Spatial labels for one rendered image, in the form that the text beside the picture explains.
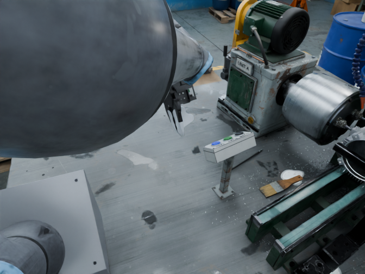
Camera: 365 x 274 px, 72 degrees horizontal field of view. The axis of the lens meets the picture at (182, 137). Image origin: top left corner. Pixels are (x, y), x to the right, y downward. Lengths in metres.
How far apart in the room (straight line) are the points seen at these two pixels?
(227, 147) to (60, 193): 0.52
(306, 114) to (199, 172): 0.49
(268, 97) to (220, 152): 0.45
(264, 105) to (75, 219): 0.88
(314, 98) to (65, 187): 0.91
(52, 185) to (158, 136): 0.63
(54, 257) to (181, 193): 0.50
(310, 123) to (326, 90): 0.13
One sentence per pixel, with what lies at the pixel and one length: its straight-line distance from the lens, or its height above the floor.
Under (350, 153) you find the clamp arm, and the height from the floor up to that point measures 1.03.
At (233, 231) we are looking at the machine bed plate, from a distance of 0.97.
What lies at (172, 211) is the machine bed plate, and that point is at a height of 0.80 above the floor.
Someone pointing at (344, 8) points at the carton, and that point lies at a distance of 6.89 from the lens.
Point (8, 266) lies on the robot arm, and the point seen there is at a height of 1.16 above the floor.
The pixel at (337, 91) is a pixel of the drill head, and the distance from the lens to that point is 1.09.
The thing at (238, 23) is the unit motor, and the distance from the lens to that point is 1.36.
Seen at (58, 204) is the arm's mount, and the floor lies 1.03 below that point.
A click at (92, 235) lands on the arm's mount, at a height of 0.95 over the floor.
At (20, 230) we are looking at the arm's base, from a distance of 0.78.
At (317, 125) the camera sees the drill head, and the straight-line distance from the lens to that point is 1.07.
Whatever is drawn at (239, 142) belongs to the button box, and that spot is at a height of 1.07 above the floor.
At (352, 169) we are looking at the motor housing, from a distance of 1.11.
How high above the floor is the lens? 1.64
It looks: 41 degrees down
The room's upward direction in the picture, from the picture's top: straight up
